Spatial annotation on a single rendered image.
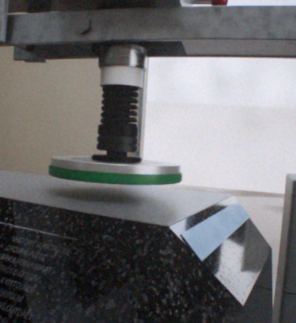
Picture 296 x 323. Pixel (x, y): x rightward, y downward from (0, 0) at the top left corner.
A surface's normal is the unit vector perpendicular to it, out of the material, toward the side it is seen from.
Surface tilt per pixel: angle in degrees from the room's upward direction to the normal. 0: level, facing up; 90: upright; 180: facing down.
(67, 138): 90
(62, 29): 90
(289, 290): 90
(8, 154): 90
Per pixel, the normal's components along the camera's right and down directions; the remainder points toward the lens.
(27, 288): -0.28, -0.69
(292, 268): -0.28, 0.04
